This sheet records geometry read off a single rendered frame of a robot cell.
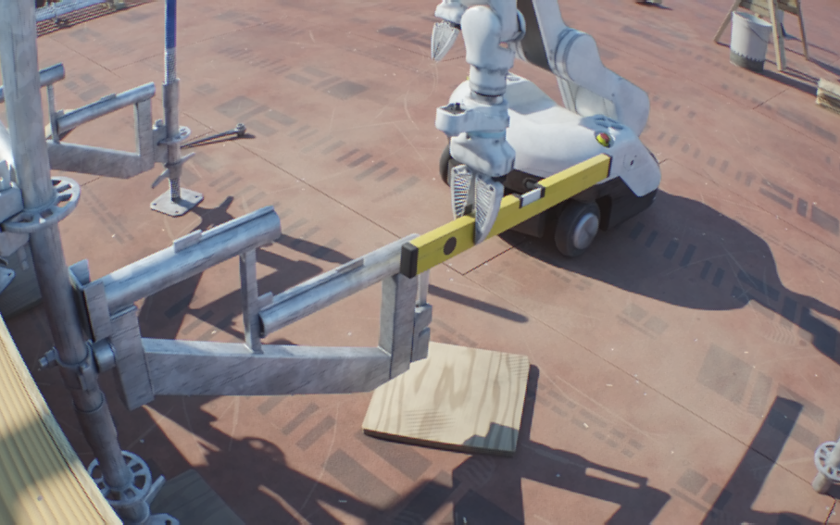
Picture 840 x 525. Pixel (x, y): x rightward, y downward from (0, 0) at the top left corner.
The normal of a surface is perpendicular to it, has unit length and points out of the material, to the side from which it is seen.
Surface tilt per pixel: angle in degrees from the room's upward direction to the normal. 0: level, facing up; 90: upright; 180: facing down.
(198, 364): 90
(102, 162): 90
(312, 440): 0
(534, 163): 89
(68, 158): 90
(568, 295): 0
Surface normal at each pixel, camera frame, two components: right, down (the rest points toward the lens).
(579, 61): 0.66, 0.44
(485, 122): 0.25, 0.54
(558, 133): -0.11, -0.41
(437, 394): 0.06, -0.83
